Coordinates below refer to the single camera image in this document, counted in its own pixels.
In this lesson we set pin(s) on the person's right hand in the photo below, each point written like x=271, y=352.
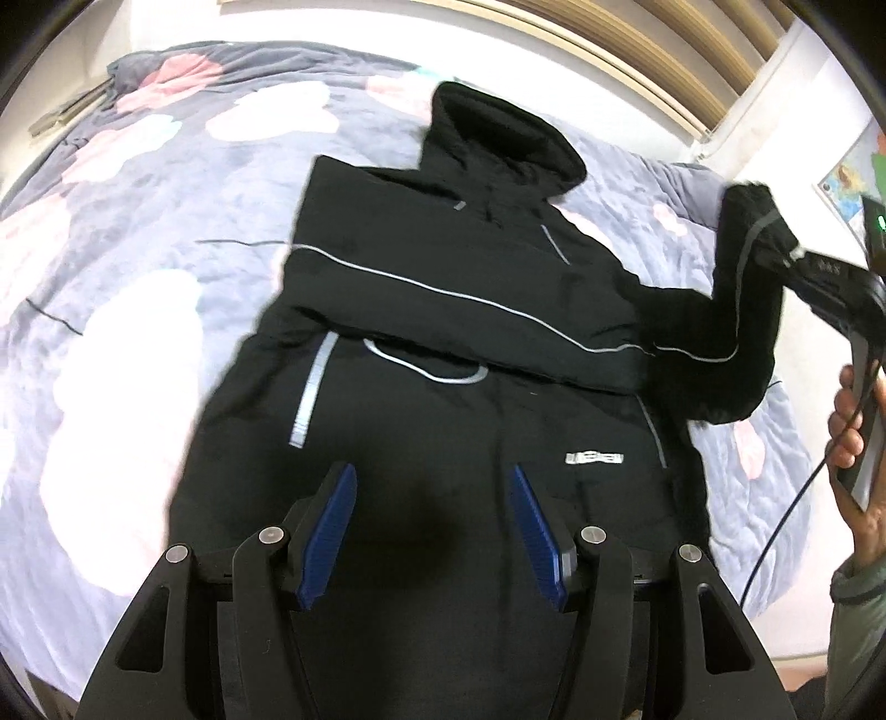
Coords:
x=847, y=445

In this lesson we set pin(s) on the black hooded jacket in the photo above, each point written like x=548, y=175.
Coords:
x=442, y=328

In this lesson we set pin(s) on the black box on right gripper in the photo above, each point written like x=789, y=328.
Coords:
x=874, y=235

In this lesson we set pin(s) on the wooden slatted headboard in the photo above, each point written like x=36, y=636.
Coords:
x=692, y=61

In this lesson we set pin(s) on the grey-green jacket sleeve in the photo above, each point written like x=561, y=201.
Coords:
x=857, y=627

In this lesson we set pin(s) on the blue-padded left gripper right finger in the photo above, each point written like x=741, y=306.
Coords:
x=549, y=544

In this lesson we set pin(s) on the grey floral bed quilt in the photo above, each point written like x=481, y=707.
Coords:
x=136, y=259

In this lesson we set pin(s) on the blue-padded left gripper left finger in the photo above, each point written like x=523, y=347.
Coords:
x=316, y=527

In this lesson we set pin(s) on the colourful wall map poster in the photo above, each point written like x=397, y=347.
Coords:
x=860, y=173

